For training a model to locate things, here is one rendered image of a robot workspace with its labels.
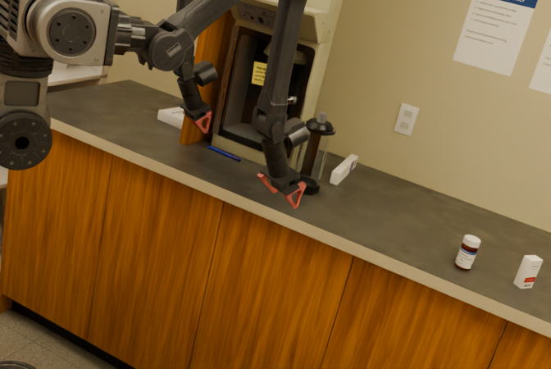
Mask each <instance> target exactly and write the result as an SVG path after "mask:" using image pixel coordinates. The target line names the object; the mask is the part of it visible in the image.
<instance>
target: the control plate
mask: <svg viewBox="0 0 551 369"><path fill-rule="evenodd" d="M236 6H237V9H238V13H239V18H240V19H243V20H246V21H251V22H253V23H256V24H259V25H264V26H267V27H270V28H272V29H274V24H273V23H275V21H276V18H275V17H274V16H276V11H271V10H267V9H265V8H261V7H256V6H254V5H250V4H247V3H244V2H238V3H236ZM263 12H265V13H266V14H263ZM243 14H245V15H246V16H243ZM250 16H253V17H254V19H253V20H252V19H251V18H250ZM258 17H261V18H262V20H263V23H261V22H259V19H258ZM267 21H269V22H270V23H267Z"/></svg>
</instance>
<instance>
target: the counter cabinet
mask: <svg viewBox="0 0 551 369"><path fill-rule="evenodd" d="M50 130H51V132H52V147H51V150H50V152H49V154H48V155H47V156H46V157H45V159H44V160H43V161H42V162H40V163H39V164H38V165H37V166H34V167H31V168H30V169H26V170H21V171H15V170H10V169H8V177H7V197H6V207H5V217H4V228H3V238H2V257H1V268H0V314H1V313H3V312H5V311H7V310H9V309H10V308H12V309H14V310H16V311H17V312H19V313H21V314H23V315H24V316H26V317H28V318H29V319H31V320H33V321H35V322H37V323H39V324H40V325H41V326H44V327H46V328H47V329H49V330H51V331H53V332H54V333H56V334H58V335H60V336H61V337H63V338H65V339H67V340H69V341H70V342H71V343H73V344H76V345H77V346H79V347H81V348H82V349H84V350H86V351H88V352H90V353H91V354H93V355H95V356H96V357H98V358H101V359H102V360H103V361H105V362H107V363H109V364H111V365H113V366H114V367H116V368H118V369H551V338H549V337H547V336H545V335H542V334H540V333H537V332H535V331H533V330H530V329H527V328H525V327H524V326H520V325H518V324H516V323H514V322H511V321H508V320H506V319H504V318H502V317H499V316H496V315H494V314H492V313H490V312H487V311H485V310H483V309H480V308H478V307H475V306H473V305H471V304H469V303H465V302H463V301H461V300H459V299H457V298H454V297H451V296H449V295H447V294H444V293H442V292H439V291H438V290H435V289H432V288H430V287H428V286H425V285H423V284H420V283H418V282H416V281H414V280H410V279H408V278H407V277H404V276H401V275H399V274H397V273H394V272H392V271H389V270H387V269H384V268H383V267H381V266H377V265H376V264H373V263H371V262H368V261H366V260H363V259H361V258H359V257H356V256H353V255H352V254H350V253H346V252H344V251H342V250H340V249H337V248H335V247H332V246H330V245H328V244H325V243H322V242H321V241H319V240H316V239H313V238H311V237H309V236H306V235H303V234H301V233H299V232H297V231H295V230H291V229H290V228H287V227H285V226H283V225H280V224H277V223H275V222H274V221H270V220H268V219H266V218H264V217H261V216H259V215H256V214H254V213H252V212H249V211H246V210H244V209H243V208H240V207H236V206H235V205H233V204H230V203H228V202H225V201H223V200H220V199H219V198H215V197H213V196H211V195H209V194H205V193H204V192H202V191H199V190H197V189H194V188H192V187H189V186H188V185H186V184H182V183H180V182H178V181H176V180H173V179H171V178H168V177H166V176H164V175H161V174H158V173H156V172H154V171H151V170H149V169H147V168H145V167H142V166H139V165H137V164H135V163H133V162H130V161H127V160H125V159H123V158H121V157H118V156H116V155H113V154H111V153H108V152H106V151H104V150H102V149H100V148H96V147H94V146H92V145H90V144H88V143H85V142H82V141H80V140H78V139H75V138H72V137H70V136H69V135H66V134H63V133H61V132H59V131H56V130H54V129H51V128H50Z"/></svg>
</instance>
